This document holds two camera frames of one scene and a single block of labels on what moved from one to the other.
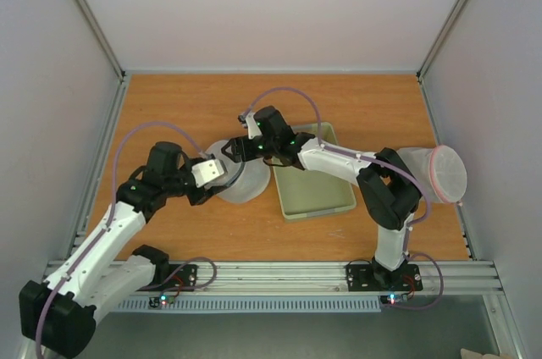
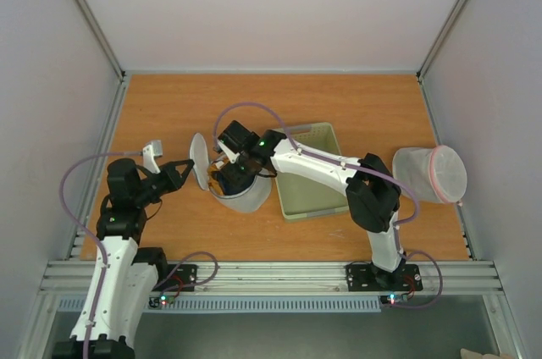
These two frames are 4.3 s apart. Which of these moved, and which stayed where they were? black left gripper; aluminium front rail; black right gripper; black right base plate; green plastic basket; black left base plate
Moved: black right gripper; black left gripper
Stayed: aluminium front rail; black right base plate; green plastic basket; black left base plate
